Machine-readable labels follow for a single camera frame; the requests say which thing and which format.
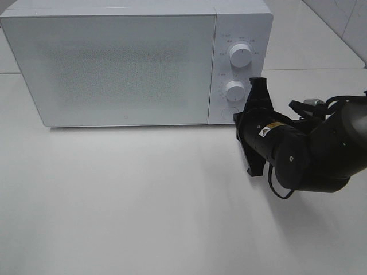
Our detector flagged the white microwave oven body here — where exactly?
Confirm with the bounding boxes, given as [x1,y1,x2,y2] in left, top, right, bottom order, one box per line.
[1,1,273,125]

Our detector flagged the white microwave knob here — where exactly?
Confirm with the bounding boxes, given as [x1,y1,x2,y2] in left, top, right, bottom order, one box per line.
[229,41,253,68]
[224,81,245,101]

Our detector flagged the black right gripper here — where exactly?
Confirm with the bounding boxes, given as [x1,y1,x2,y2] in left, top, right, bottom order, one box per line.
[233,77,274,176]

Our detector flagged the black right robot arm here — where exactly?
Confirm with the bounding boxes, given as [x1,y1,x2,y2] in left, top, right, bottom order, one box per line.
[233,77,366,193]

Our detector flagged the black camera cable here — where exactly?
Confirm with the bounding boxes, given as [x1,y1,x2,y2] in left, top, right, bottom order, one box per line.
[268,91,367,200]

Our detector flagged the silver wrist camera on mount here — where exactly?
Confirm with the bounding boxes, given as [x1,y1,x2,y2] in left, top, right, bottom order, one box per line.
[303,99,325,107]

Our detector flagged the white microwave door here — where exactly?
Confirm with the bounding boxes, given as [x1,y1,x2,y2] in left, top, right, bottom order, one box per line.
[1,15,215,127]

